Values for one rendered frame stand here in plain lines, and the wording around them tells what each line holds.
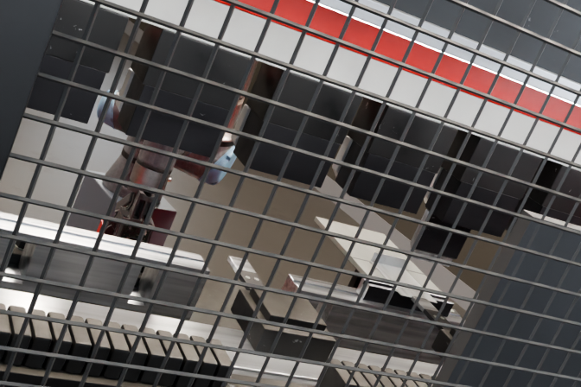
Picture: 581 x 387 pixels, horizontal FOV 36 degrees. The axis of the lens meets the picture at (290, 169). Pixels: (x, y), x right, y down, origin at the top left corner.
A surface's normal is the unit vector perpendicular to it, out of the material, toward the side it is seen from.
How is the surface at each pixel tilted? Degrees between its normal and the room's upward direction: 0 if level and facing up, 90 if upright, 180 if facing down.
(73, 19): 90
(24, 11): 90
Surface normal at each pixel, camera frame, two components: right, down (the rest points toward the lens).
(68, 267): 0.36, 0.40
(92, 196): -0.76, -0.15
